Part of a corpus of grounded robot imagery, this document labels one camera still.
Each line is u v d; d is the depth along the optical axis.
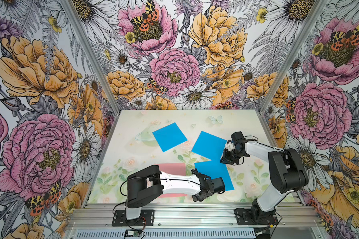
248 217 0.73
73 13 0.73
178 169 0.92
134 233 0.70
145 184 0.50
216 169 0.92
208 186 0.60
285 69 0.96
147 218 0.73
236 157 0.81
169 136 1.06
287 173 0.48
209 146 1.00
